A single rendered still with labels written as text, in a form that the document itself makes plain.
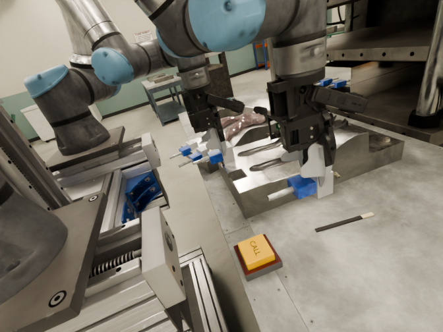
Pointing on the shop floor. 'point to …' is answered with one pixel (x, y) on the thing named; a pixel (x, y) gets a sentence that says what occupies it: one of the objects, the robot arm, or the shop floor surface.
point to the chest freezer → (37, 118)
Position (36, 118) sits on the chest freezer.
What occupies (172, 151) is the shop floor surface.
